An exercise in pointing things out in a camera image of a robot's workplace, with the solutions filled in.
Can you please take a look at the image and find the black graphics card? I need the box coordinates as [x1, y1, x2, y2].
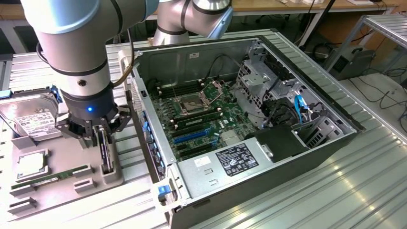
[94, 126, 116, 173]

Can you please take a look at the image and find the metal disk bay cage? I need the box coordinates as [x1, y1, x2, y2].
[236, 42, 300, 116]

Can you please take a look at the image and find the blue expansion slot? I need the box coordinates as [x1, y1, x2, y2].
[172, 129, 208, 144]

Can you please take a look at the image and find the open black PC case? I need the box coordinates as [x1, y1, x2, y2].
[125, 35, 367, 229]

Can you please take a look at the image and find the blue disk carrier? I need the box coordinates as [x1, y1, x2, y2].
[0, 83, 62, 105]

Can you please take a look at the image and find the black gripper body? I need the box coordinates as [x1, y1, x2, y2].
[61, 82, 120, 139]

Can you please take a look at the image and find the black looped wire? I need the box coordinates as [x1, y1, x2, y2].
[205, 54, 243, 80]

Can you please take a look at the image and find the metal frame table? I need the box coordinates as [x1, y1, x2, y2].
[357, 14, 407, 81]

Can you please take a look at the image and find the black floor cable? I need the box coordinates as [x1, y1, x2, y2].
[348, 69, 407, 113]

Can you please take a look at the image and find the black expansion slot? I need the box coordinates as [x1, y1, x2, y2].
[176, 140, 217, 154]

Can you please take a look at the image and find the silver CPU chip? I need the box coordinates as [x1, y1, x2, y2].
[14, 152, 48, 177]

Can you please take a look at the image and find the wooden desk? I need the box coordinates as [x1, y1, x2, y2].
[231, 0, 400, 17]

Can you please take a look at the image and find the blue wire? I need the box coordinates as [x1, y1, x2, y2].
[293, 94, 311, 125]

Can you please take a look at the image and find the silver hard disk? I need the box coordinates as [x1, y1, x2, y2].
[0, 92, 64, 142]

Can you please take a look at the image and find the installed green RAM stick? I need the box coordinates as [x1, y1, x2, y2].
[174, 114, 220, 127]

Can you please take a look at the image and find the black box with handle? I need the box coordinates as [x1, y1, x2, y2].
[329, 47, 377, 81]

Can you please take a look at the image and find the silver chipset heatsink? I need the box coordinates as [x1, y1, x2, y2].
[220, 131, 243, 146]

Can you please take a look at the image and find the blue case latch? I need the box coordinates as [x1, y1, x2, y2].
[156, 185, 169, 199]

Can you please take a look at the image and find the green motherboard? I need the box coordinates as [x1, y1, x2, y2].
[149, 78, 267, 163]

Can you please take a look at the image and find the CPU socket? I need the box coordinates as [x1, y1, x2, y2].
[173, 92, 217, 115]

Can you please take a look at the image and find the silver power supply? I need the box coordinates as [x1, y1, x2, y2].
[176, 137, 275, 199]

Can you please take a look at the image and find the metal socket cover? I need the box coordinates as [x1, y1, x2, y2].
[199, 80, 227, 105]

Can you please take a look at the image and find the grey parts rack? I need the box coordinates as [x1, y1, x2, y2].
[0, 124, 125, 217]

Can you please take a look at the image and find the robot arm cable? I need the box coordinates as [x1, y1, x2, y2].
[110, 28, 137, 86]

